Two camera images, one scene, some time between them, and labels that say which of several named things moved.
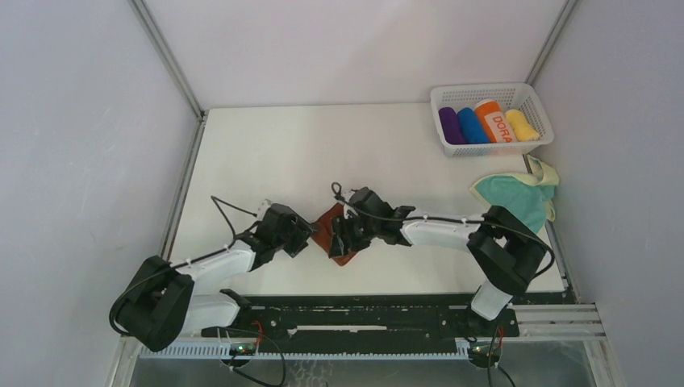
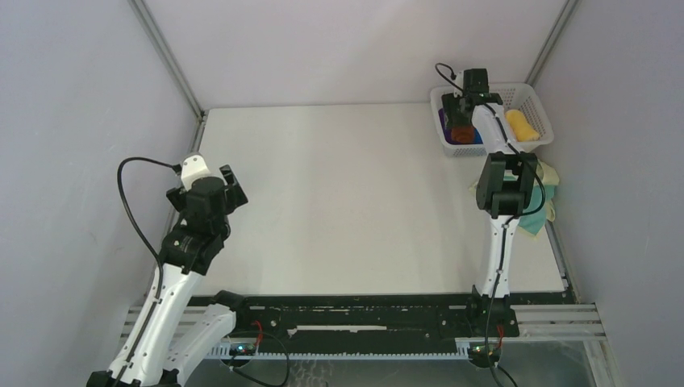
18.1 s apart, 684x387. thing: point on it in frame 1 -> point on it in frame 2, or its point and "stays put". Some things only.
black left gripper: x=302 y=230 -> x=235 y=197
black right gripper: x=340 y=227 -> x=449 y=102
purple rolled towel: x=451 y=126 stays put
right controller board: x=486 y=351 stays put
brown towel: x=323 y=230 -> x=463 y=134
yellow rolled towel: x=521 y=126 stays put
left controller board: x=243 y=349 stays put
